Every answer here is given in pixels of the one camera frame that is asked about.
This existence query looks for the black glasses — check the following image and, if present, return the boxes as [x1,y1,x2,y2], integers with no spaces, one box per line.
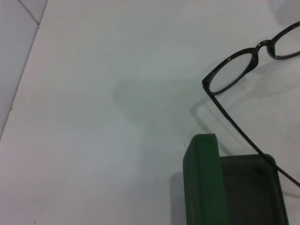
[202,20,300,188]

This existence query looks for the green glasses case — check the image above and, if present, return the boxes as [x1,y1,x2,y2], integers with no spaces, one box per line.
[183,133,290,225]

